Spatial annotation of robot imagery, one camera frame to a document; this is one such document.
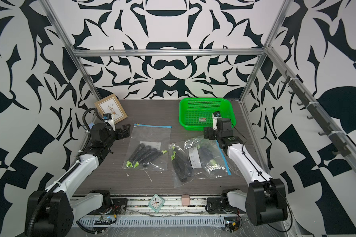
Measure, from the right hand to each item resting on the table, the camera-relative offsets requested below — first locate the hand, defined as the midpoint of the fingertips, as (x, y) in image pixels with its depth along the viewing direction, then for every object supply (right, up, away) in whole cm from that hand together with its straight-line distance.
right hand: (212, 125), depth 87 cm
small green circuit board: (-58, -47, -14) cm, 76 cm away
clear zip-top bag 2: (-8, -24, -7) cm, 26 cm away
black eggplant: (-18, -22, -1) cm, 28 cm away
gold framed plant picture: (-66, +13, +15) cm, 69 cm away
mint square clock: (-31, -38, -12) cm, 50 cm away
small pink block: (-16, -37, -12) cm, 42 cm away
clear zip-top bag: (-38, -14, +5) cm, 41 cm away
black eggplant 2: (-4, -18, -2) cm, 18 cm away
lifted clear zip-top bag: (-11, -12, +5) cm, 17 cm away
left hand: (-53, +1, -2) cm, 53 cm away
